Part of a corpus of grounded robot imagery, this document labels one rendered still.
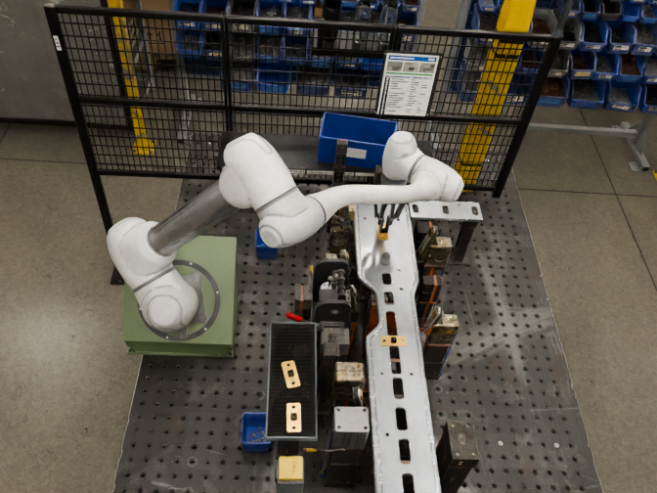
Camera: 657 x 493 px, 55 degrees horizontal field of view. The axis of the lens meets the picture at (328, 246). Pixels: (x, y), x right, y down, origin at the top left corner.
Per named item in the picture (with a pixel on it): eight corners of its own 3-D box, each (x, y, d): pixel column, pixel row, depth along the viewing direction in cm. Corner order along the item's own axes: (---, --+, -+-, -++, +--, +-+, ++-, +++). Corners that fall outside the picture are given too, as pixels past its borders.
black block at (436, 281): (432, 334, 248) (449, 289, 226) (406, 333, 248) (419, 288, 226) (430, 317, 254) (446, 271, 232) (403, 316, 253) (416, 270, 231)
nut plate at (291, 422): (301, 431, 169) (301, 429, 168) (286, 432, 168) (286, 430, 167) (300, 403, 174) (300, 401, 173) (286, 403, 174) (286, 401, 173)
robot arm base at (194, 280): (158, 339, 225) (155, 343, 220) (149, 279, 224) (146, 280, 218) (210, 332, 226) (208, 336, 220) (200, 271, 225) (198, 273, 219)
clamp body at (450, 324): (443, 383, 234) (465, 332, 208) (411, 382, 233) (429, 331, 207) (440, 361, 240) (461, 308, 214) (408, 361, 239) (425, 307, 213)
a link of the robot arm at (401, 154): (373, 172, 214) (406, 191, 209) (379, 136, 202) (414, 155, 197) (392, 156, 220) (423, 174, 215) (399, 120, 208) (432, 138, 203)
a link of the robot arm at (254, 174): (123, 298, 207) (87, 241, 205) (157, 279, 220) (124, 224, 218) (279, 201, 161) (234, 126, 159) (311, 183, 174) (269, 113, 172)
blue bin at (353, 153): (390, 171, 259) (395, 147, 249) (316, 161, 260) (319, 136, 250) (392, 146, 270) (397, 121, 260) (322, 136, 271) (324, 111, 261)
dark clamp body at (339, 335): (345, 407, 225) (358, 349, 196) (308, 406, 224) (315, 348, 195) (344, 380, 232) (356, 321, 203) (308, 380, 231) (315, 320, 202)
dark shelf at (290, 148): (435, 180, 262) (437, 174, 260) (216, 170, 256) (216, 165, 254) (429, 146, 277) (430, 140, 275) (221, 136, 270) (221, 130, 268)
